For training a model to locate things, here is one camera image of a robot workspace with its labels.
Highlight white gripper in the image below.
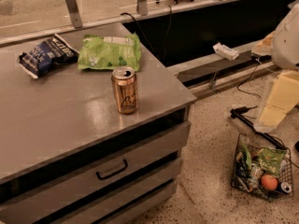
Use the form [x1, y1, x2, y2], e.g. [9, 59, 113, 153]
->
[258, 4, 299, 129]

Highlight green rice chip bag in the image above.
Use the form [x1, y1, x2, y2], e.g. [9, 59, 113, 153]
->
[78, 34, 141, 71]

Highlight green snack bag in basket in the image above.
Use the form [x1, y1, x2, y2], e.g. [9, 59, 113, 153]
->
[258, 147, 287, 177]

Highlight blue chip bag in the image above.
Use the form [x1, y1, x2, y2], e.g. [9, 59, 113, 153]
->
[18, 34, 78, 79]

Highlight black stand leg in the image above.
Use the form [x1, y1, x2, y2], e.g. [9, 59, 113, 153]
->
[230, 106, 286, 150]

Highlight white packet on ledge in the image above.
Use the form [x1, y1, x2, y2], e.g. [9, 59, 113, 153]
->
[213, 43, 239, 61]

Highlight orange fruit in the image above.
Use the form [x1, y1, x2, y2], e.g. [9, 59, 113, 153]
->
[261, 175, 278, 190]

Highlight blue can in basket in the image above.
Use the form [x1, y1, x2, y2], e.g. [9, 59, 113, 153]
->
[277, 182, 292, 194]

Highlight gold soda can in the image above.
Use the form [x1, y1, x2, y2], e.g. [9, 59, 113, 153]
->
[111, 66, 138, 114]

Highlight grey drawer cabinet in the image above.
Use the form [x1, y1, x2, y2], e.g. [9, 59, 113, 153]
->
[0, 42, 194, 224]

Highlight black wire basket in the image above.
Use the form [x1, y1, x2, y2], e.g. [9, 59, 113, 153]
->
[231, 133, 293, 202]

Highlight black drawer handle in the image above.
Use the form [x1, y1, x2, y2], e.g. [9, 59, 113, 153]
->
[95, 159, 128, 181]

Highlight black cable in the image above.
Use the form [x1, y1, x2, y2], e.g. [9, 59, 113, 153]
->
[120, 5, 173, 62]

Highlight metal railing post middle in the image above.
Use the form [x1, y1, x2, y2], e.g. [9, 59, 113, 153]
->
[136, 0, 148, 16]

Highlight metal railing post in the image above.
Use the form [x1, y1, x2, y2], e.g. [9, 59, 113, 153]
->
[136, 0, 148, 16]
[65, 0, 82, 28]

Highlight metal railing post left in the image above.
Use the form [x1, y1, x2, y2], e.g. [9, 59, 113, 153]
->
[65, 0, 82, 28]

